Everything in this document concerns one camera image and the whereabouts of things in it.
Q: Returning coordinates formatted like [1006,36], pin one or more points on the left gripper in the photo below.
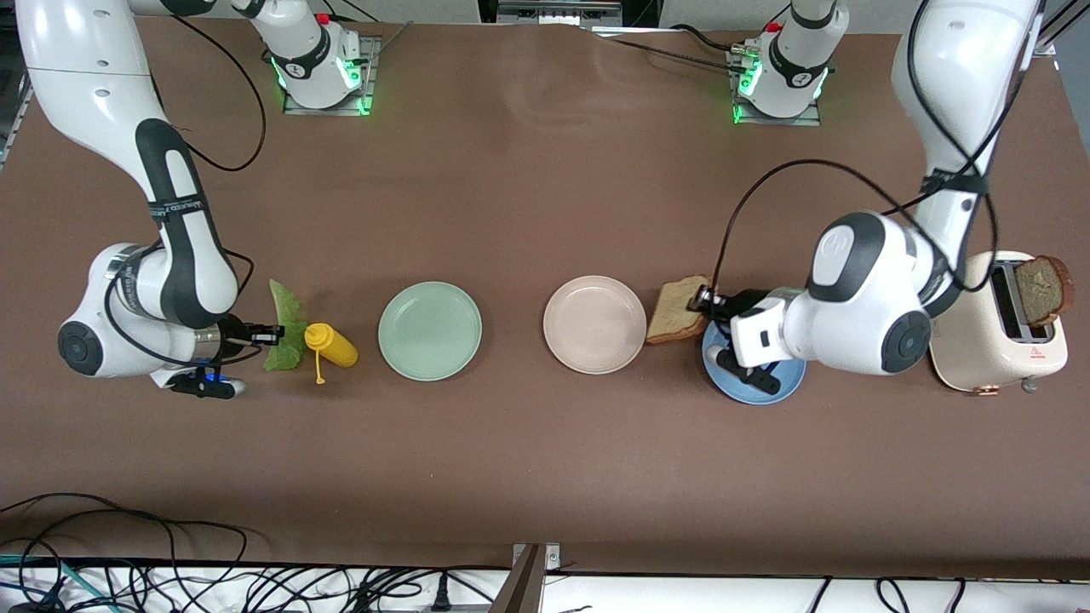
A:
[742,304]

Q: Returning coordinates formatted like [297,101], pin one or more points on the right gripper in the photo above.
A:
[233,331]

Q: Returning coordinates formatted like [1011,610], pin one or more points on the green lettuce leaf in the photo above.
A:
[289,345]

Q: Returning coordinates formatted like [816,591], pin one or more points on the brown bread slice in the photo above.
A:
[1043,289]
[673,315]

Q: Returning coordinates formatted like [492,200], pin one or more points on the yellow mustard squeeze bottle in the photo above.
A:
[336,345]

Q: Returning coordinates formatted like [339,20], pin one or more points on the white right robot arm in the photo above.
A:
[94,77]

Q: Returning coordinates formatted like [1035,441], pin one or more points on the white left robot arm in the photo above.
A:
[860,328]

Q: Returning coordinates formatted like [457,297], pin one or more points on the blue plate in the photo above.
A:
[788,387]

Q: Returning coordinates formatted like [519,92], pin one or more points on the beige plate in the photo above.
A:
[594,325]

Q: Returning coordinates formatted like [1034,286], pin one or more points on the mint green plate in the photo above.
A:
[430,332]

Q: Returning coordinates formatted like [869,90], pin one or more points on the cream white toaster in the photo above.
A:
[988,349]

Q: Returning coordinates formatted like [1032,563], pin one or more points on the black power plug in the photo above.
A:
[440,596]

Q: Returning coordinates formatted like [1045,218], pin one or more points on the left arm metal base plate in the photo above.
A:
[809,119]

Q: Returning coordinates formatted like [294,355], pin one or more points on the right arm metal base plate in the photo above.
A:
[294,106]

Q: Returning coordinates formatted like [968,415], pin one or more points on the dark metal frame equipment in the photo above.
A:
[558,10]

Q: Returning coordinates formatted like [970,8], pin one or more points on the aluminium frame rail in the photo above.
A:
[1043,38]
[15,119]

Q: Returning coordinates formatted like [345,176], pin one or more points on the grey metal bracket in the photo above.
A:
[524,587]

